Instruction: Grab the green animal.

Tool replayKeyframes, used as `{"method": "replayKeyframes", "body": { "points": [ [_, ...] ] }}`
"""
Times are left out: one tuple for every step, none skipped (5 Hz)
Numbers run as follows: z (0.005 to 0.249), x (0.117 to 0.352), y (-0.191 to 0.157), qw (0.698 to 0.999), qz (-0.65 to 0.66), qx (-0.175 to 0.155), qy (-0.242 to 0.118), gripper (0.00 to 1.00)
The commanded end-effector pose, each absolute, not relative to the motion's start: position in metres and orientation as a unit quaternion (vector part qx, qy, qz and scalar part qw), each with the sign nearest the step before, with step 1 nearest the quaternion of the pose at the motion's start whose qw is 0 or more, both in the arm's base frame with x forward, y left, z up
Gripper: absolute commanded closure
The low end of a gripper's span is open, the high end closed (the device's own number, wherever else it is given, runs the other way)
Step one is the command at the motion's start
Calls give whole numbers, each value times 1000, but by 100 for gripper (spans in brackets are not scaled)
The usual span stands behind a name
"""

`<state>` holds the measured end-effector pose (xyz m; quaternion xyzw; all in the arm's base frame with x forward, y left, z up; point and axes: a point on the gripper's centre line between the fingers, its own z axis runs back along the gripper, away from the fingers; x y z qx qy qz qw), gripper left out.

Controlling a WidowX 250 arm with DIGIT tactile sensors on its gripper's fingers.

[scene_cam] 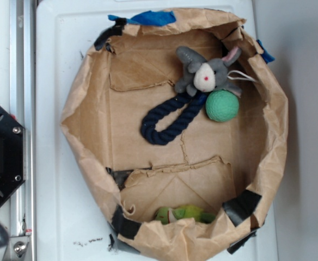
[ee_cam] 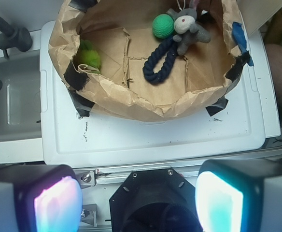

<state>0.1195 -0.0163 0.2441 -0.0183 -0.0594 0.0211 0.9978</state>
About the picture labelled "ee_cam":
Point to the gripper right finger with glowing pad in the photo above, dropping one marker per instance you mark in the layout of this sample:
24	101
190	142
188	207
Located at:
240	195

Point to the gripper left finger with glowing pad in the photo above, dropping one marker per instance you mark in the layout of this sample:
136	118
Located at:
39	198

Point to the green plush animal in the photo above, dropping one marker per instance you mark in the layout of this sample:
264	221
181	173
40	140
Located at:
87	55

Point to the grey plush animal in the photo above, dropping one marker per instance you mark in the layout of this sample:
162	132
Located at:
188	31

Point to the brown paper bag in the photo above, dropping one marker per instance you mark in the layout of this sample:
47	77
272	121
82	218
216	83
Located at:
121	32

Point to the green dimpled ball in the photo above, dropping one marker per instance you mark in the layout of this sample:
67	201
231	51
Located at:
162	26

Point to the metal corner bracket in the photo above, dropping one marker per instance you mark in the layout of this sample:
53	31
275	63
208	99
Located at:
89	214

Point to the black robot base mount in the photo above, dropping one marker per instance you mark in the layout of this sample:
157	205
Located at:
154	201

